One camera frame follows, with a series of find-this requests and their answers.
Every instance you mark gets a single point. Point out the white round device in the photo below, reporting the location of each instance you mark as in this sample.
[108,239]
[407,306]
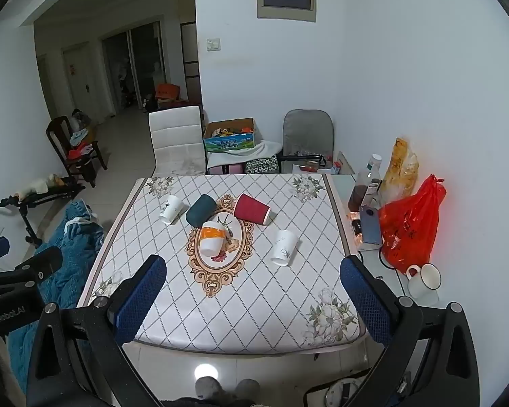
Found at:
[343,394]

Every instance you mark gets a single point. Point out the white enamel mug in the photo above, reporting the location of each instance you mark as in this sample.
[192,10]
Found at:
[426,284]

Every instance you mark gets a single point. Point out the black folding stand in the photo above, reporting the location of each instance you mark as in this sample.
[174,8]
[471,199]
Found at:
[25,205]

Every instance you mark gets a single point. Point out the sliding glass door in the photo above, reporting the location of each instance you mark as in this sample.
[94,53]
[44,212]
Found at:
[133,68]

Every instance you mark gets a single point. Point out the dark wooden chair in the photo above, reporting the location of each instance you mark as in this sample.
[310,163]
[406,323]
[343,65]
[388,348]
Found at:
[59,135]

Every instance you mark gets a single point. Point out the grey padded chair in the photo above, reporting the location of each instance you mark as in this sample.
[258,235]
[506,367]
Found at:
[307,131]

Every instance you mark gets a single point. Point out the dark teal cup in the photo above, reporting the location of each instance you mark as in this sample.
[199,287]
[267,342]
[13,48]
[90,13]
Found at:
[200,211]

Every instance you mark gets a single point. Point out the clear plastic bottle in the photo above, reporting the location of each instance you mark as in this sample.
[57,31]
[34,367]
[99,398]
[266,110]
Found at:
[372,174]

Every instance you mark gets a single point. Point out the red plastic bag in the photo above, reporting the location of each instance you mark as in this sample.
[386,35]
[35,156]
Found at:
[409,229]

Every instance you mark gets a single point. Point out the white dining chair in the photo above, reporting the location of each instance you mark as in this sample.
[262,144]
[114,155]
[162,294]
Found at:
[176,135]

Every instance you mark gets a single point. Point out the red paper cup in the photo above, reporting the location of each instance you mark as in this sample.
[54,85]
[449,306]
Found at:
[250,208]

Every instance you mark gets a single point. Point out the patterned fabric bag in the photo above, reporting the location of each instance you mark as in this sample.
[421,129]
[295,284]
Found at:
[261,165]

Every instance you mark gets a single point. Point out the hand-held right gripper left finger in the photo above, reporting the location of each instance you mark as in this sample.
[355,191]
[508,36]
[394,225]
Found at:
[141,296]

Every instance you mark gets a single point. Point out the printed cardboard box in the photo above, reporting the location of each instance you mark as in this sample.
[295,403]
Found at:
[229,140]

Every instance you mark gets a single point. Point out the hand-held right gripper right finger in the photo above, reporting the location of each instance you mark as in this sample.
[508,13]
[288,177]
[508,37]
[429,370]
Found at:
[364,301]

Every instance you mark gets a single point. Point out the red cloth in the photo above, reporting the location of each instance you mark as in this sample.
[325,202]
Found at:
[81,151]

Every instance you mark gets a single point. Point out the orange and white cup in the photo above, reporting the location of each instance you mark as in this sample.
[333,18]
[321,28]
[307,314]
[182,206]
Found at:
[212,241]

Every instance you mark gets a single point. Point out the white cup with floral print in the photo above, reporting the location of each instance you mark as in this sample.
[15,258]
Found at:
[284,248]

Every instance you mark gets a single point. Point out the white wall switch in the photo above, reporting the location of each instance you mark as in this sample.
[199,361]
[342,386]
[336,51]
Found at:
[213,43]

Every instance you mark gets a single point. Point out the table with patterned cloth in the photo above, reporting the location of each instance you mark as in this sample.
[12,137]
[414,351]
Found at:
[258,296]

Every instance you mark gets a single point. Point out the grey smartphone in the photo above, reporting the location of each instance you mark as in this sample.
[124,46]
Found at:
[371,224]

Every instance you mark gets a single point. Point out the orange box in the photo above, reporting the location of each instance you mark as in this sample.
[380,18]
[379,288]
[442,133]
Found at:
[167,92]

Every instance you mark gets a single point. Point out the teal blanket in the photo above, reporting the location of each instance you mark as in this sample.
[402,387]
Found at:
[74,246]

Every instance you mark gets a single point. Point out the yellow snack bag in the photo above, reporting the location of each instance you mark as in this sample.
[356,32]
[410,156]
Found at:
[401,165]

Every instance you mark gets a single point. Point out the white cup with black print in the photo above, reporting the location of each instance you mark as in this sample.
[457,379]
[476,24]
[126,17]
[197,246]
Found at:
[171,210]

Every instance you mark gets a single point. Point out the beige wall electrical panel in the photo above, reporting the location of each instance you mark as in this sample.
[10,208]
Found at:
[286,0]

